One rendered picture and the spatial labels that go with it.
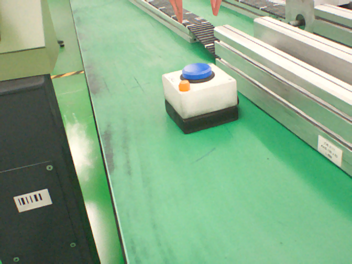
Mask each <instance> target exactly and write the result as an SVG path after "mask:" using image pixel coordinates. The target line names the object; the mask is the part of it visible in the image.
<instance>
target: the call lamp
mask: <svg viewBox="0 0 352 264"><path fill-rule="evenodd" d="M178 86H179V91H181V92H186V91H189V90H190V89H191V87H190V83H189V82H188V81H187V80H183V81H180V82H179V85H178Z"/></svg>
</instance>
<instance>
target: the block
mask: <svg viewBox="0 0 352 264"><path fill-rule="evenodd" d="M326 3H327V4H331V5H334V6H336V7H340V8H343V9H347V10H348V3H349V0H286V8H285V23H286V24H288V25H291V26H293V27H296V28H298V29H300V30H302V31H306V32H308V33H311V34H313V35H316V36H318V34H317V33H315V32H313V22H314V19H317V20H318V19H319V16H315V15H314V7H315V6H316V5H322V4H326Z"/></svg>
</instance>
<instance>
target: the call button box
mask: <svg viewBox="0 0 352 264"><path fill-rule="evenodd" d="M208 65H209V66H211V67H212V74H211V75H210V76H209V77H206V78H204V79H198V80H190V79H186V78H184V77H183V74H182V70H180V71H175V72H171V73H166V74H164V75H162V86H163V90H164V97H165V99H166V100H165V104H166V111H167V112H168V114H169V115H170V117H171V118H172V119H173V120H174V121H175V123H176V124H177V125H178V126H179V127H180V129H181V130H182V131H183V132H184V133H185V134H189V133H193V132H195V131H197V130H202V129H206V128H209V127H213V126H217V125H221V124H224V123H228V122H232V121H235V120H237V119H238V108H237V106H236V105H238V103H239V98H238V96H237V89H236V80H235V79H233V78H232V77H231V76H229V75H228V74H227V73H226V72H224V71H223V70H221V69H220V68H218V67H217V66H215V65H214V64H212V63H209V64H208ZM183 80H187V81H188V82H189V83H190V87H191V89H190V90H189V91H186V92H181V91H179V86H178V85H179V82H180V81H183Z"/></svg>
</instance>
